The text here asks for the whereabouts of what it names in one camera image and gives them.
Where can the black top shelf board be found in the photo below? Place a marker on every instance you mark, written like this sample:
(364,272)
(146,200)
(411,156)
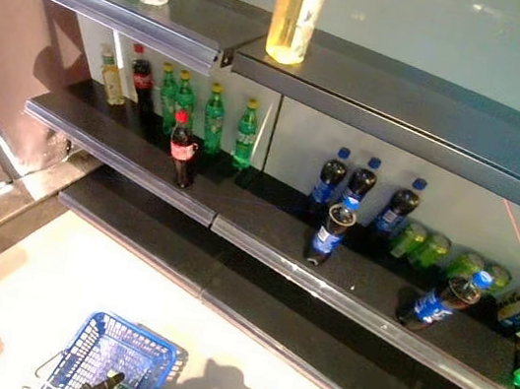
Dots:
(404,109)

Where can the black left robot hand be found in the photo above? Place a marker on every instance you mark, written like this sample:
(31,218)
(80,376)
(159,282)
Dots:
(100,387)

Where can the black shelf board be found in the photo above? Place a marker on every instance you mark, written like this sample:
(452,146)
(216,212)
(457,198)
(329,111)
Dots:
(261,215)
(404,109)

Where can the large yellow juice bottle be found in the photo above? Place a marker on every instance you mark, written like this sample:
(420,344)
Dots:
(298,11)

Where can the green soda can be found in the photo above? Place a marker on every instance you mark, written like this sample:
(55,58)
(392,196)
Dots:
(407,240)
(432,251)
(465,266)
(498,279)

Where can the black shelf base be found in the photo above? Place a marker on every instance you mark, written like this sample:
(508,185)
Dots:
(136,219)

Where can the blue plastic shopping basket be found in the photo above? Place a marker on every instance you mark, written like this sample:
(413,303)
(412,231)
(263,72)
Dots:
(176,351)

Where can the dark cola bottle red label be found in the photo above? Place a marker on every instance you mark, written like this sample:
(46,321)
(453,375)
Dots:
(142,80)
(182,151)

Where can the black middle shelf board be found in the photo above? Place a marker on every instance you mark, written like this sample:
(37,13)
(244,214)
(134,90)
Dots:
(261,215)

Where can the brown steel-clad pillar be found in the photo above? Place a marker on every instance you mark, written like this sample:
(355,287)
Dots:
(2,61)

